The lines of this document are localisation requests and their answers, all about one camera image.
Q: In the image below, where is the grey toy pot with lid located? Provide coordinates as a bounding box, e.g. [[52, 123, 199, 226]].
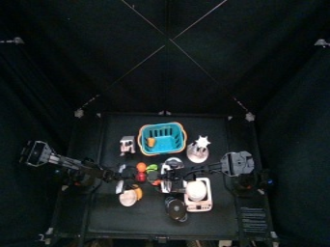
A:
[[164, 196, 189, 223]]

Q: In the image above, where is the white toy stove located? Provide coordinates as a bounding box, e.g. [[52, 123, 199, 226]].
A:
[[183, 177, 213, 213]]

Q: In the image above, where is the teal toy basket orange rim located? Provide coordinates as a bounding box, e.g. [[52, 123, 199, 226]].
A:
[[136, 122, 188, 157]]

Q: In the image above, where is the white toy cup with saucer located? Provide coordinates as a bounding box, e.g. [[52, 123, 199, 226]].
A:
[[117, 189, 139, 207]]

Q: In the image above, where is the small white toy figure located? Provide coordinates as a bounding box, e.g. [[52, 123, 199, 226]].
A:
[[118, 135, 137, 157]]

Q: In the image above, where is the yellow toy banana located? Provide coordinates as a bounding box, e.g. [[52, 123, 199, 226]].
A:
[[132, 186, 144, 201]]

